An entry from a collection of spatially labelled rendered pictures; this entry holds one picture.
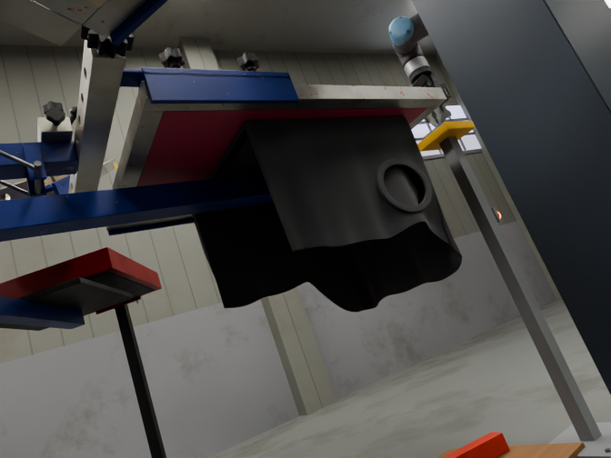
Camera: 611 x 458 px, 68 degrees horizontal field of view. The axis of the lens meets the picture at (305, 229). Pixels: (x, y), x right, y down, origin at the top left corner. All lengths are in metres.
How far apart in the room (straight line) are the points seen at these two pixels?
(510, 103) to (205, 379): 3.43
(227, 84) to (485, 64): 0.45
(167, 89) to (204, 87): 0.07
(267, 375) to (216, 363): 0.45
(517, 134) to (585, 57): 0.13
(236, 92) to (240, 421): 3.30
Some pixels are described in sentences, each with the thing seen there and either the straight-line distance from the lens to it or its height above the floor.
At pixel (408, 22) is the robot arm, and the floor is 1.27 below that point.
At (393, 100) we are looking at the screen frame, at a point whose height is 0.95.
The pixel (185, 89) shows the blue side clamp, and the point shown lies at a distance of 0.87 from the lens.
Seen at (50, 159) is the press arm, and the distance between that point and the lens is 1.06.
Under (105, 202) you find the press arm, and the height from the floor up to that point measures 0.89.
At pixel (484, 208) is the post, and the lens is 1.45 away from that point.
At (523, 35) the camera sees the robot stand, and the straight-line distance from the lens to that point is 0.77.
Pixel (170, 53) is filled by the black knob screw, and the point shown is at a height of 1.05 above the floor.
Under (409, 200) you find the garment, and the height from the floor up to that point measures 0.72.
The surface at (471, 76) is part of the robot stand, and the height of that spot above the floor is 0.78.
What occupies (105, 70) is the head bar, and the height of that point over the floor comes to 0.99.
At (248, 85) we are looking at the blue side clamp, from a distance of 0.93.
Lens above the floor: 0.47
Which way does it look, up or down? 14 degrees up
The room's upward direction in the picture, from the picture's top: 20 degrees counter-clockwise
